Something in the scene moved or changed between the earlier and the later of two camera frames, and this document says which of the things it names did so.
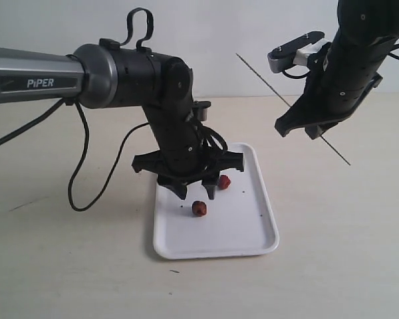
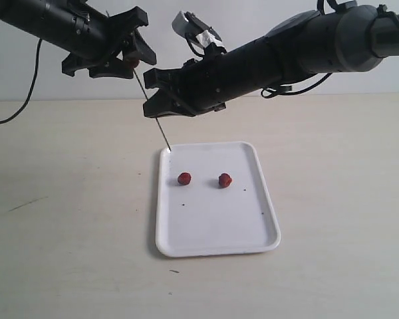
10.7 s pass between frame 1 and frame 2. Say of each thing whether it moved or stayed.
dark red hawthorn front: moved
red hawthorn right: stayed
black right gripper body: moved
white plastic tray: stayed
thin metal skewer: moved
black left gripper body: moved
